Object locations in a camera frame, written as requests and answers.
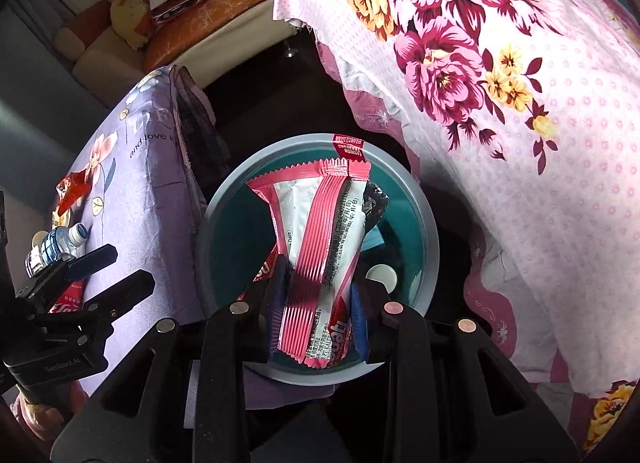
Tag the purple floral blanket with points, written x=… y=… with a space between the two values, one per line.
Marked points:
x=145 y=203

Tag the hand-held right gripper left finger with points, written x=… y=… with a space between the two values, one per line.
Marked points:
x=279 y=293

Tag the orange seat cushion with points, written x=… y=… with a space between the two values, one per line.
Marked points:
x=220 y=13

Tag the clear plastic water bottle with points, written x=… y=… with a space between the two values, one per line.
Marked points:
x=55 y=244

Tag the red flat packet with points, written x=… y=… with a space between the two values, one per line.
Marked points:
x=73 y=296

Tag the black crumpled wrapper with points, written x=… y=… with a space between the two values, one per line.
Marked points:
x=375 y=205

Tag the pink floral bed sheet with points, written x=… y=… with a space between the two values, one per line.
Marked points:
x=500 y=193

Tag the yellow pillow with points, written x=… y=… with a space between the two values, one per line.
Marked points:
x=131 y=18

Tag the cream sofa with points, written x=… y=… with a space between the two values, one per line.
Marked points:
x=235 y=38

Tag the orange red snack wrapper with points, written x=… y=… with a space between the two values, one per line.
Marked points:
x=71 y=190

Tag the white round lid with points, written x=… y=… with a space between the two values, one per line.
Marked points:
x=380 y=277

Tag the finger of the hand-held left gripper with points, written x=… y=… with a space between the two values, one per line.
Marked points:
x=90 y=262
x=125 y=295

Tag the person's left hand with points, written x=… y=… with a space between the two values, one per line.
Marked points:
x=42 y=418

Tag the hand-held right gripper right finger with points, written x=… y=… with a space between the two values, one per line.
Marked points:
x=358 y=315

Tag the light blue small packet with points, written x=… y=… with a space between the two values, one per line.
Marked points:
x=373 y=239

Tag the teal plastic bin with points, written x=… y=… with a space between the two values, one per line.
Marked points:
x=405 y=223

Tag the pink and white snack wrapper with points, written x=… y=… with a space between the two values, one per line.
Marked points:
x=320 y=243

